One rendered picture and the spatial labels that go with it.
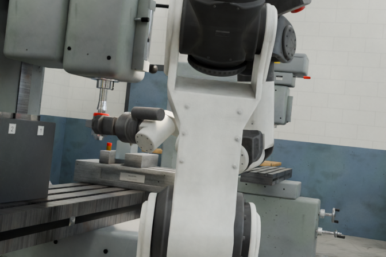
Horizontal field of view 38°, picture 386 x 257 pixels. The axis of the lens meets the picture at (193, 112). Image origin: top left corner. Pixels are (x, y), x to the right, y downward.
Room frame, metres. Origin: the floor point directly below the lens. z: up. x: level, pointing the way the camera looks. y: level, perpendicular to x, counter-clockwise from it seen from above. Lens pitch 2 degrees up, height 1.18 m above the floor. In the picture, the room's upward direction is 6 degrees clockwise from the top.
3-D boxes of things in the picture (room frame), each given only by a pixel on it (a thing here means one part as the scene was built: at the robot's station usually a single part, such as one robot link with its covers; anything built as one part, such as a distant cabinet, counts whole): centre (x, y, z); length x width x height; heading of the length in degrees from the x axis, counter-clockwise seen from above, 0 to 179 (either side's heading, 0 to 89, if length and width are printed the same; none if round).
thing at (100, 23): (1.68, 0.27, 1.47); 0.21 x 0.19 x 0.32; 160
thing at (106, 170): (1.85, 0.17, 1.04); 0.35 x 0.15 x 0.11; 73
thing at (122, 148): (1.86, 0.20, 1.10); 0.06 x 0.05 x 0.06; 163
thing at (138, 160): (1.85, 0.15, 1.07); 0.15 x 0.06 x 0.04; 163
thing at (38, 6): (1.74, 0.45, 1.47); 0.24 x 0.19 x 0.26; 160
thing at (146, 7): (1.64, 0.17, 1.45); 0.04 x 0.04 x 0.21; 70
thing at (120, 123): (1.62, 0.20, 1.17); 0.13 x 0.12 x 0.10; 142
